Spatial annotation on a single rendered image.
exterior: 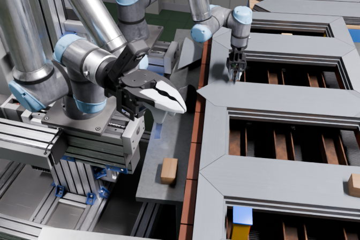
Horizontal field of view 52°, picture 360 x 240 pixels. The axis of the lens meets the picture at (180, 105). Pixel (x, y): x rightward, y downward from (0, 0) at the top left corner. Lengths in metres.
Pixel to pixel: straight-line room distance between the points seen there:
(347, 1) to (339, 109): 1.10
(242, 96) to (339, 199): 0.58
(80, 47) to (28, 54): 0.27
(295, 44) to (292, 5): 0.48
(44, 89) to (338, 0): 1.99
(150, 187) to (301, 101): 0.74
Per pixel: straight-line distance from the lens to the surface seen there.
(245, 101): 1.61
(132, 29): 1.63
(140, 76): 0.75
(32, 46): 1.08
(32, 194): 2.22
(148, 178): 1.55
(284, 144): 1.73
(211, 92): 1.64
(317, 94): 1.73
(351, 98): 1.77
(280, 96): 1.67
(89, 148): 1.41
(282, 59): 1.97
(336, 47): 2.08
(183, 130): 1.72
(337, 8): 2.53
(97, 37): 0.97
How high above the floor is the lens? 1.91
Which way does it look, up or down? 42 degrees down
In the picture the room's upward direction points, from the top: straight up
